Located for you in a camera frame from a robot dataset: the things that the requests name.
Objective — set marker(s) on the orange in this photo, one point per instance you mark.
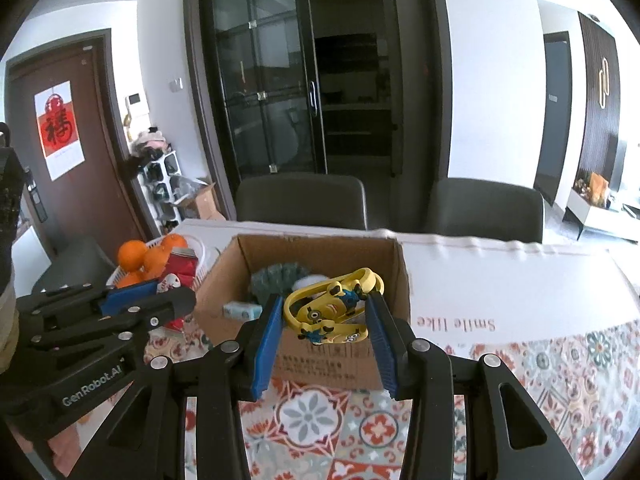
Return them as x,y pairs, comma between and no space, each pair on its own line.
155,258
130,256

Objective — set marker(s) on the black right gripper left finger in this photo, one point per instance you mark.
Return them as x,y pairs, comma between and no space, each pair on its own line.
144,436

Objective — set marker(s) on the orange centre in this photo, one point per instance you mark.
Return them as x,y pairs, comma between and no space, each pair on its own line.
155,258

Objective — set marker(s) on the white shoe rack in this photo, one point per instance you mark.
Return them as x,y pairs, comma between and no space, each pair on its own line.
156,168

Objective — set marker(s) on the brown cardboard box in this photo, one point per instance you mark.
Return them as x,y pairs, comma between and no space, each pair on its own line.
347,366

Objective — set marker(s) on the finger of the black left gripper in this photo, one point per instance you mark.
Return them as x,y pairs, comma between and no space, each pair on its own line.
55,309
177,303

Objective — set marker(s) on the brown entrance door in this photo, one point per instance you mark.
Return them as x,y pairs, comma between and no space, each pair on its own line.
102,197

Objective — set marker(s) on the dark green plush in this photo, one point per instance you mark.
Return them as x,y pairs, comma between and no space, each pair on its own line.
277,279

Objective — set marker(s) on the right dark dining chair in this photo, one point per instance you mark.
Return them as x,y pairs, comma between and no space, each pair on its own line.
485,209

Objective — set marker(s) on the small cardboard box on floor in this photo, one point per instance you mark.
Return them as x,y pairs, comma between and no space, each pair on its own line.
202,205

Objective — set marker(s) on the left dark dining chair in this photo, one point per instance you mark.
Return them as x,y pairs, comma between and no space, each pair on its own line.
303,199

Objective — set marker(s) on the white tv console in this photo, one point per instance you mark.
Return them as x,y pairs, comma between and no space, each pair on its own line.
618,224

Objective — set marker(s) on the red fu poster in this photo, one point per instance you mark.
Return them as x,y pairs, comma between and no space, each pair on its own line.
58,132

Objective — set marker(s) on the dark dining chair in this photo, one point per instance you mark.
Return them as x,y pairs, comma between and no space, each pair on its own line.
303,199
485,209

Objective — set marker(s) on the red snack packet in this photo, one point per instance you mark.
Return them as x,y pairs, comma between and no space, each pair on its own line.
180,270

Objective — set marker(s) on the light blue small box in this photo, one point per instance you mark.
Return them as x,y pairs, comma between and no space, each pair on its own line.
242,311

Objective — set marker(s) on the white fluffy plush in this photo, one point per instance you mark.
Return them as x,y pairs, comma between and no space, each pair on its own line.
309,280

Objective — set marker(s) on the orange top left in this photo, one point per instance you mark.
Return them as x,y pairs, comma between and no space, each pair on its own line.
130,256

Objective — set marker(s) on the white plastic fruit basket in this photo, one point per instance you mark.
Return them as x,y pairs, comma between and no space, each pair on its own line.
171,241

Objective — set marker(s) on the dark glass cabinet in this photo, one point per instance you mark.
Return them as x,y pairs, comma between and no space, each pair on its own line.
323,88

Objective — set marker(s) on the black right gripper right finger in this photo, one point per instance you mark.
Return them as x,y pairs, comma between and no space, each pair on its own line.
507,436

